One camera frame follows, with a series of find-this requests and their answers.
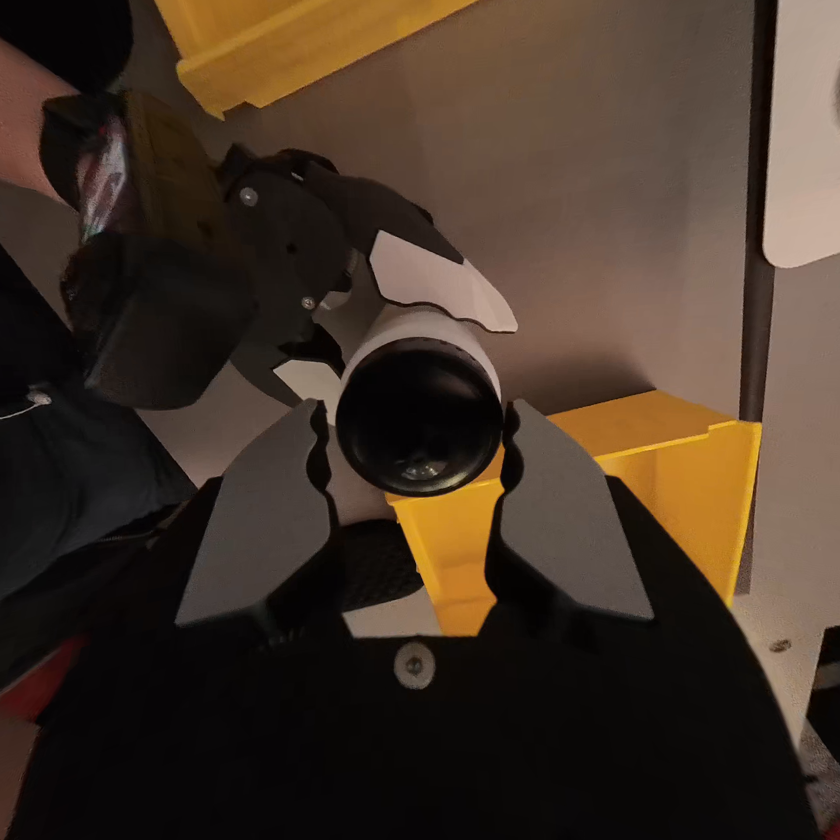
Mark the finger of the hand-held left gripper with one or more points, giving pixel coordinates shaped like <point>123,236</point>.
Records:
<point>426,275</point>
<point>312,380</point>

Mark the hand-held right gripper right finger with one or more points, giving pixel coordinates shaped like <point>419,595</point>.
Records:
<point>571,525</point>

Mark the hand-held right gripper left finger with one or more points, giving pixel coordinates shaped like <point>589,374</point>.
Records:
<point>256,525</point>

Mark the black bottle lid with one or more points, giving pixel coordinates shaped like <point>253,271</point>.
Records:
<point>420,420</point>

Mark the yellow plastic bin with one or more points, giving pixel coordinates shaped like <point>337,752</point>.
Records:
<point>262,39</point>
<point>689,485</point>

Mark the person's left forearm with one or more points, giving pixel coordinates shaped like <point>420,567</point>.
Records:
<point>26,118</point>

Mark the person's dark clothing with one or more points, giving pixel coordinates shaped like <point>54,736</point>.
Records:
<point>65,472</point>

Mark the red patterned cloth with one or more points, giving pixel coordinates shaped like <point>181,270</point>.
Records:
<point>26,695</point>

